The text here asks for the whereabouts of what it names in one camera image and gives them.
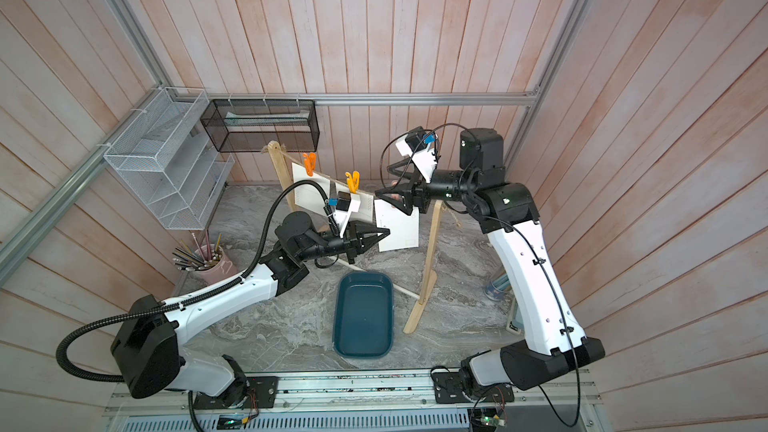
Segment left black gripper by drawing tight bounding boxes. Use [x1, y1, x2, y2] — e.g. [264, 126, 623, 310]
[297, 219, 390, 264]

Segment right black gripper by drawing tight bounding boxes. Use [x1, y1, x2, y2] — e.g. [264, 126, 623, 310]
[378, 163, 479, 222]

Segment white postcard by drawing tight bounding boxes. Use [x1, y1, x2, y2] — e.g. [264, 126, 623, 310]
[374, 199, 419, 252]
[291, 163, 330, 215]
[333, 185, 361, 236]

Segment yellow orange clothespin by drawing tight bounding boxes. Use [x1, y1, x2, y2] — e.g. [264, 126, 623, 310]
[345, 171, 360, 194]

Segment dark orange clothespin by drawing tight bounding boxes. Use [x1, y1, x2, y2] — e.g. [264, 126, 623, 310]
[302, 152, 317, 177]

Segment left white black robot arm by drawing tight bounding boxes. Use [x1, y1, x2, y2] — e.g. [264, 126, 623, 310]
[111, 212, 390, 407]

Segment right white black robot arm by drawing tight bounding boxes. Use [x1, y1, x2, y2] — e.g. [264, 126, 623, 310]
[375, 127, 605, 393]

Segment dark teal plastic tray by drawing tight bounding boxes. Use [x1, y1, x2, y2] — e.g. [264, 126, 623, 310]
[333, 272, 394, 359]

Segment blue lid clear jar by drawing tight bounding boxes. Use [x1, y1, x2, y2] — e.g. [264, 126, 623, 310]
[484, 273, 511, 302]

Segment pink pencil cup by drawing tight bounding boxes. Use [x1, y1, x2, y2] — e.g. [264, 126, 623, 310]
[172, 230, 237, 285]

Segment black mesh basket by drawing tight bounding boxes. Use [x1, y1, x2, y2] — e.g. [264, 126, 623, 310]
[201, 98, 320, 153]

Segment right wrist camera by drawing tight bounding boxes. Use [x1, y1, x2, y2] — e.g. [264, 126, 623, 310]
[395, 127, 438, 183]

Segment wooden drying rack frame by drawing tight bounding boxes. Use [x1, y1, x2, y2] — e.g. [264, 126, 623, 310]
[264, 140, 448, 335]

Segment black corrugated cable conduit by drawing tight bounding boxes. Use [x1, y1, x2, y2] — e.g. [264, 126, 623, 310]
[56, 179, 331, 383]

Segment jute string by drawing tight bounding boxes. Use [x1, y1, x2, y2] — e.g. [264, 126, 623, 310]
[260, 142, 463, 229]

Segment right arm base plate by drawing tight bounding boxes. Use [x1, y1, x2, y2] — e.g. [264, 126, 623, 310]
[429, 366, 515, 406]

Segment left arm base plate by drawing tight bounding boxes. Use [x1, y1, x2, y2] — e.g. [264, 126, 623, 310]
[193, 376, 279, 411]

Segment white wire mesh shelf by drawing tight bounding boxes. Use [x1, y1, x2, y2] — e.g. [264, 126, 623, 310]
[105, 87, 234, 231]

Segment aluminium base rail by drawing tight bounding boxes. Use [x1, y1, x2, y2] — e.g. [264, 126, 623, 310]
[98, 369, 613, 431]

